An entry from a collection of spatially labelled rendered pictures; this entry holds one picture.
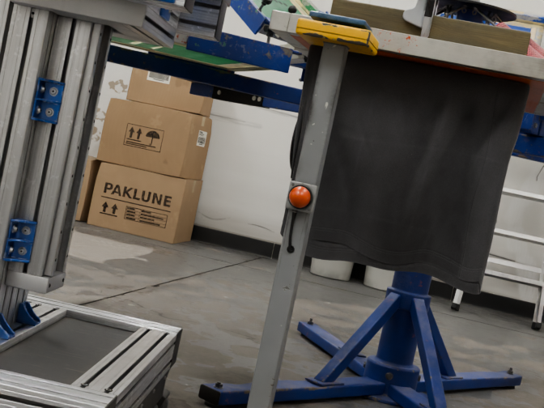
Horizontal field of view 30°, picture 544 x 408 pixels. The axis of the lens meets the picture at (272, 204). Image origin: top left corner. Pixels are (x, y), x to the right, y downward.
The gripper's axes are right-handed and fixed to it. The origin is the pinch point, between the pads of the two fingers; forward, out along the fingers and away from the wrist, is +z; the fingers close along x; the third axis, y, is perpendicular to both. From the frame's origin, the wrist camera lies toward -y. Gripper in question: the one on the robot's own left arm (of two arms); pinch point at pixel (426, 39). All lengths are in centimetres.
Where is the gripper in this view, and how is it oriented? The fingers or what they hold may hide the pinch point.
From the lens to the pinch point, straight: 212.0
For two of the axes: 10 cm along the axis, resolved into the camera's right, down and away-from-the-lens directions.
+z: -2.0, 9.8, 0.5
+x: -2.1, 0.0, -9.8
